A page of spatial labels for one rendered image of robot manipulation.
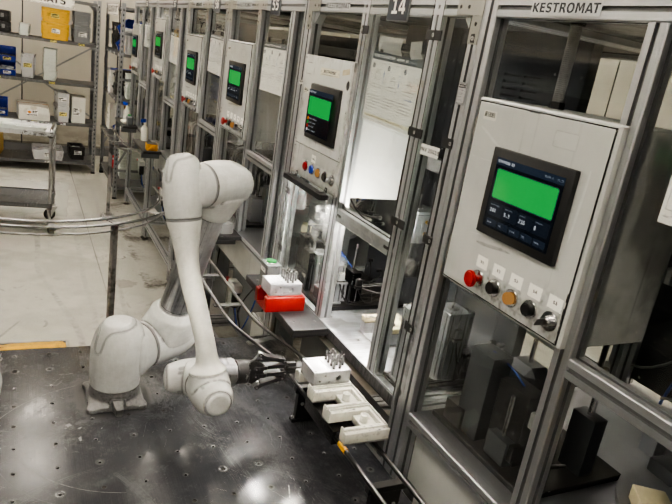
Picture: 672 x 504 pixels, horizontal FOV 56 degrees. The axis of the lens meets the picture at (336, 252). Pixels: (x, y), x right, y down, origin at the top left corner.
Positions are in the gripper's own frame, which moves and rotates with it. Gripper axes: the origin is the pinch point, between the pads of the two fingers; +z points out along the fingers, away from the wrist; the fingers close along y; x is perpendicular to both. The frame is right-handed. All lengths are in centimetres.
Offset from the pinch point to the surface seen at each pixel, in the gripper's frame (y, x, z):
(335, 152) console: 64, 34, 20
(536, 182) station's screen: 78, -65, 17
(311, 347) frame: -28, 62, 37
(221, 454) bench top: -19.8, -12.6, -25.9
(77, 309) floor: -88, 244, -44
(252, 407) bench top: -19.8, 9.5, -8.9
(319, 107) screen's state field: 78, 48, 17
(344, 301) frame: 5, 38, 36
